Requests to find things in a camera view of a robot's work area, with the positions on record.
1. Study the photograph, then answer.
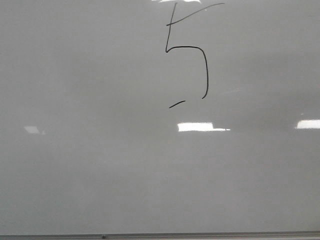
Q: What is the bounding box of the aluminium whiteboard frame edge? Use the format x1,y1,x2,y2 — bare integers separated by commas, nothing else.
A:
0,230,320,240

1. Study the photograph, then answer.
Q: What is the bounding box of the white whiteboard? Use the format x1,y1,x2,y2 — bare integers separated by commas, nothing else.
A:
0,0,320,235

